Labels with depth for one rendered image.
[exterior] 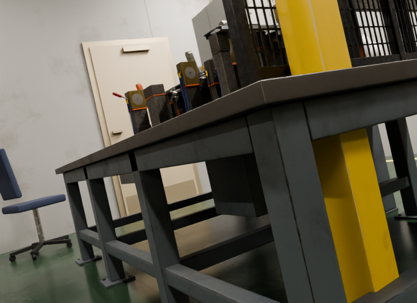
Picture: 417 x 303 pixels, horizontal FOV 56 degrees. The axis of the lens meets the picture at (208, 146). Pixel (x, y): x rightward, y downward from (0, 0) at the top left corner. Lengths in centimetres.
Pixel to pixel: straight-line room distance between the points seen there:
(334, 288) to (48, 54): 451
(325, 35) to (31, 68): 424
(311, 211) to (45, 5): 470
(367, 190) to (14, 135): 417
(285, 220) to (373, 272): 29
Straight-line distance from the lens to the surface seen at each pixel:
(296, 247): 73
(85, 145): 479
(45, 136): 474
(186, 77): 192
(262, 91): 64
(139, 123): 247
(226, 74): 135
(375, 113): 89
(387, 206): 253
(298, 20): 93
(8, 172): 383
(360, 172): 92
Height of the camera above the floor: 61
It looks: level
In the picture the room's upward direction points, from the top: 13 degrees counter-clockwise
